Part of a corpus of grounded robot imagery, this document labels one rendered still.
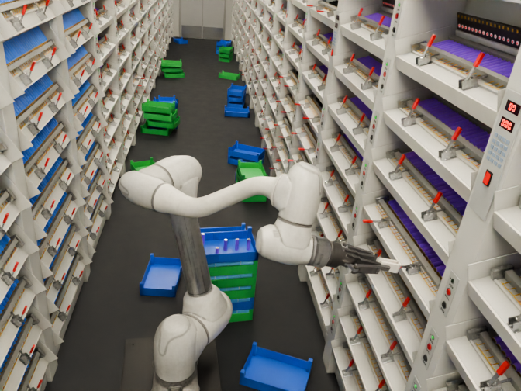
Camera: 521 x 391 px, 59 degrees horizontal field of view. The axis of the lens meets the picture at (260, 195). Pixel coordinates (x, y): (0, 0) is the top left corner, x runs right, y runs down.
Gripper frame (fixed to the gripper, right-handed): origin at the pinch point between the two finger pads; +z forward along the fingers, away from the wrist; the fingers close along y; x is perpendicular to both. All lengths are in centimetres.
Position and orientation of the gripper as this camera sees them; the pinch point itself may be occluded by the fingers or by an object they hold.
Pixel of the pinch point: (387, 264)
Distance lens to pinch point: 145.8
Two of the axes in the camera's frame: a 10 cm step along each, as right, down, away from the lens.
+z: 9.5, 2.1, 2.3
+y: 1.1, 4.7, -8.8
